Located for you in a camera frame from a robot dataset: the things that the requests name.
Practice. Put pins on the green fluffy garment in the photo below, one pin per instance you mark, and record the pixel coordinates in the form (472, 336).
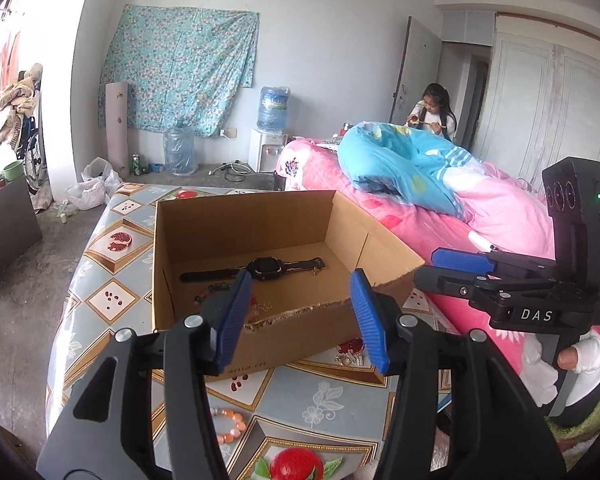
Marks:
(595, 440)

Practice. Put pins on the grey door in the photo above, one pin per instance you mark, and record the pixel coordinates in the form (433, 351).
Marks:
(420, 65)

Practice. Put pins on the pink floral blanket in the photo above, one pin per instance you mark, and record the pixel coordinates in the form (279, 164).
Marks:
(505, 210)

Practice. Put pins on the brown cardboard box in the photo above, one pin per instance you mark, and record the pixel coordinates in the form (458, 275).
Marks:
(290, 340)

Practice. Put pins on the blue flat object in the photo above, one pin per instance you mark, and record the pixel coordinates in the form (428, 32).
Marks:
(443, 401)

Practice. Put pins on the person's right hand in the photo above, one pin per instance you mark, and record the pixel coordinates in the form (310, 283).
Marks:
(568, 359)

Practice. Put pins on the white wardrobe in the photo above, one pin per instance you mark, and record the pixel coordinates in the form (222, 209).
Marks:
(545, 110)

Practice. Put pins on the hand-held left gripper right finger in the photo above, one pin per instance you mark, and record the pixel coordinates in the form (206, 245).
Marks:
(367, 320)

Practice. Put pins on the blue printed quilt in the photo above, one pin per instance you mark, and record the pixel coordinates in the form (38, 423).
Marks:
(405, 170)

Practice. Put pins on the green cup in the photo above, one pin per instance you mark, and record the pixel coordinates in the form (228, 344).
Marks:
(11, 171)

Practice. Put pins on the white water dispenser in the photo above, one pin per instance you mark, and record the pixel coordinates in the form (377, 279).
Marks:
(266, 152)

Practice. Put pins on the pile of beige clothes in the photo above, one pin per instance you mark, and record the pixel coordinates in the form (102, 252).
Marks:
(15, 95)

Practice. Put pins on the small bottles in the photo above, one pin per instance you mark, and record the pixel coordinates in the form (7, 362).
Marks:
(65, 212)

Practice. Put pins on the empty clear water jug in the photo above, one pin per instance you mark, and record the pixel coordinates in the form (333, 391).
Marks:
(180, 150)

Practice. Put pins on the fruit print tablecloth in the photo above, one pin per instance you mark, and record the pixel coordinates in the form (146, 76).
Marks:
(105, 280)

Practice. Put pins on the pale pink roll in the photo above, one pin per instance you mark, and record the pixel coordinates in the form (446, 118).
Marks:
(116, 130)

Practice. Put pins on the white plastic bags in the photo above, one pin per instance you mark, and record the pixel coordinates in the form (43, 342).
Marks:
(92, 185)

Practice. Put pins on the green can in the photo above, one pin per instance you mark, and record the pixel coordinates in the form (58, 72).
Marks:
(136, 165)

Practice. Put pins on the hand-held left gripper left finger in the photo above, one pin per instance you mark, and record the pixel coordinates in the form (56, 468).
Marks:
(232, 320)

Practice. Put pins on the wheelchair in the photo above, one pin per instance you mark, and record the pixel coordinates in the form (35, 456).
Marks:
(32, 155)

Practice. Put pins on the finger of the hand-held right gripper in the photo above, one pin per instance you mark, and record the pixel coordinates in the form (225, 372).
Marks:
(460, 257)
(450, 282)

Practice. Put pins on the teal floral wall cloth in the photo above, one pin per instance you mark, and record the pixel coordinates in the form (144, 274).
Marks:
(180, 65)

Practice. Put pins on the wall socket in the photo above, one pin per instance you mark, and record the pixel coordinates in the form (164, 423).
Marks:
(229, 133)

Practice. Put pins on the dark cabinet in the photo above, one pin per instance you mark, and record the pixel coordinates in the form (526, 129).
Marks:
(7, 230)

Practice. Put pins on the pink hanging garment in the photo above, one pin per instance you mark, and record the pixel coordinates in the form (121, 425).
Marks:
(7, 50)

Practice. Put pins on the square digital wrist watch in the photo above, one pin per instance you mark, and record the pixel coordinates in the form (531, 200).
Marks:
(262, 266)

